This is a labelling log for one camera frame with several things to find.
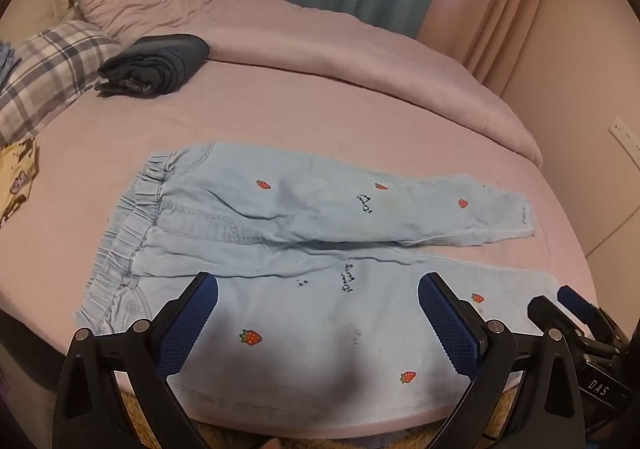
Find pink duvet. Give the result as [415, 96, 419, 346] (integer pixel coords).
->
[76, 0, 543, 169]

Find light blue strawberry pants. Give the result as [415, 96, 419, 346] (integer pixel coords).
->
[75, 142, 560, 437]

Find pink bed sheet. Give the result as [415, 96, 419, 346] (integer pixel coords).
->
[0, 49, 601, 440]

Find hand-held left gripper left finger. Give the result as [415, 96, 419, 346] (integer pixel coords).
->
[51, 271, 219, 449]

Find dark folded clothes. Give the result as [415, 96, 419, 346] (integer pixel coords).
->
[94, 34, 210, 97]

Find plaid pillow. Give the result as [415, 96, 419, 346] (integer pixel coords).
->
[0, 20, 123, 147]

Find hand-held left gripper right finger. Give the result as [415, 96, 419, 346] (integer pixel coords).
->
[417, 272, 586, 449]

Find white power strip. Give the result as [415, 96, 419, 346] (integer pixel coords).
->
[608, 116, 640, 156]

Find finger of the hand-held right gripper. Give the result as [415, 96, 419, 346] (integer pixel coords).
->
[527, 295, 568, 336]
[556, 285, 599, 330]

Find yellow printed cloth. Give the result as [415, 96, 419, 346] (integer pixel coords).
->
[0, 138, 40, 225]

